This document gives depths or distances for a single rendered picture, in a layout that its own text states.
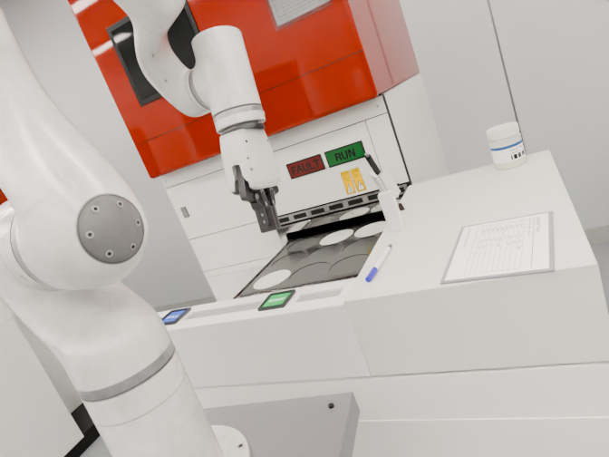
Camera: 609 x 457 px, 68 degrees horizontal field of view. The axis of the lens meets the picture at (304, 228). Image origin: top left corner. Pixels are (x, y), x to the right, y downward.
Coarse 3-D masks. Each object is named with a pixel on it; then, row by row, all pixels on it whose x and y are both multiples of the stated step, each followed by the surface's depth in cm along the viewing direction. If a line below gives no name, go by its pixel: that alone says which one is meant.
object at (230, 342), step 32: (320, 288) 82; (192, 320) 90; (224, 320) 84; (256, 320) 81; (288, 320) 78; (320, 320) 75; (192, 352) 90; (224, 352) 87; (256, 352) 84; (288, 352) 81; (320, 352) 78; (352, 352) 75; (192, 384) 94; (224, 384) 90
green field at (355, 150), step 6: (354, 144) 126; (360, 144) 126; (336, 150) 129; (342, 150) 128; (348, 150) 128; (354, 150) 127; (360, 150) 126; (330, 156) 130; (336, 156) 130; (342, 156) 129; (348, 156) 128; (354, 156) 128; (360, 156) 127; (330, 162) 131; (336, 162) 130
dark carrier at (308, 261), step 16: (368, 224) 128; (304, 240) 136; (320, 240) 130; (352, 240) 120; (368, 240) 115; (288, 256) 128; (304, 256) 122; (320, 256) 118; (336, 256) 113; (352, 256) 109; (368, 256) 105; (304, 272) 111; (320, 272) 107; (336, 272) 103; (352, 272) 100; (272, 288) 108
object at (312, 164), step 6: (318, 156) 132; (300, 162) 135; (306, 162) 134; (312, 162) 133; (318, 162) 133; (288, 168) 137; (294, 168) 136; (300, 168) 135; (306, 168) 135; (312, 168) 134; (318, 168) 133; (294, 174) 137; (300, 174) 136
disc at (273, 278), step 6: (282, 270) 118; (288, 270) 116; (270, 276) 117; (276, 276) 115; (282, 276) 114; (288, 276) 112; (258, 282) 116; (264, 282) 114; (270, 282) 113; (276, 282) 111; (258, 288) 111
